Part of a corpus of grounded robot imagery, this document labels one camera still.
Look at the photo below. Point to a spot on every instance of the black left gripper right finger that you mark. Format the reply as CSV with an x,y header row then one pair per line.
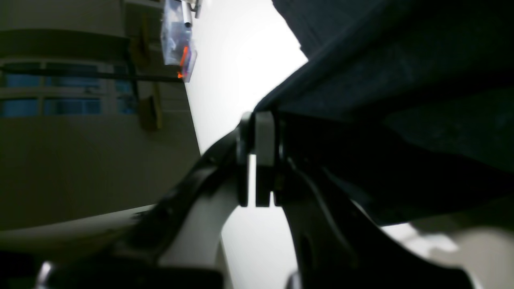
x,y
336,244

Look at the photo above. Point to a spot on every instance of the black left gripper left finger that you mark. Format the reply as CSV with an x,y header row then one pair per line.
x,y
174,245

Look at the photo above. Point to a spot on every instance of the black T-shirt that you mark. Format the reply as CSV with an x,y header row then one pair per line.
x,y
407,104

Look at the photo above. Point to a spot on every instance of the clear orange parts box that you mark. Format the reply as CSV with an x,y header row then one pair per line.
x,y
178,48

